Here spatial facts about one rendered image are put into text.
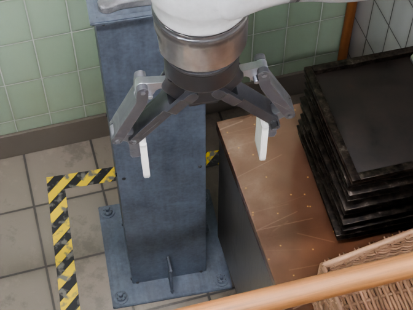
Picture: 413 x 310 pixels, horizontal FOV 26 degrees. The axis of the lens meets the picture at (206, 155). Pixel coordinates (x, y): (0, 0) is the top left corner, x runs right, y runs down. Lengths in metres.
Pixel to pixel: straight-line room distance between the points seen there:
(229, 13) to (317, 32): 1.87
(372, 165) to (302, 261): 0.26
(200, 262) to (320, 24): 0.77
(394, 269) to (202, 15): 0.45
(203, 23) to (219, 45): 0.04
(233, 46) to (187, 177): 1.22
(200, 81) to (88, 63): 1.61
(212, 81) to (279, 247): 0.97
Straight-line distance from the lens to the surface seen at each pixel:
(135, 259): 2.30
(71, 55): 2.42
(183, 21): 0.78
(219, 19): 0.78
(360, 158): 1.67
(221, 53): 0.82
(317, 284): 1.06
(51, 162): 2.67
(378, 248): 1.62
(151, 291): 2.40
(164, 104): 0.93
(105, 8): 1.61
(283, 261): 1.79
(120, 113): 0.95
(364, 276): 1.07
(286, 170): 1.91
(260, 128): 1.00
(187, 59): 0.83
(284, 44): 2.62
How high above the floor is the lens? 2.14
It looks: 54 degrees down
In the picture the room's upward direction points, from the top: straight up
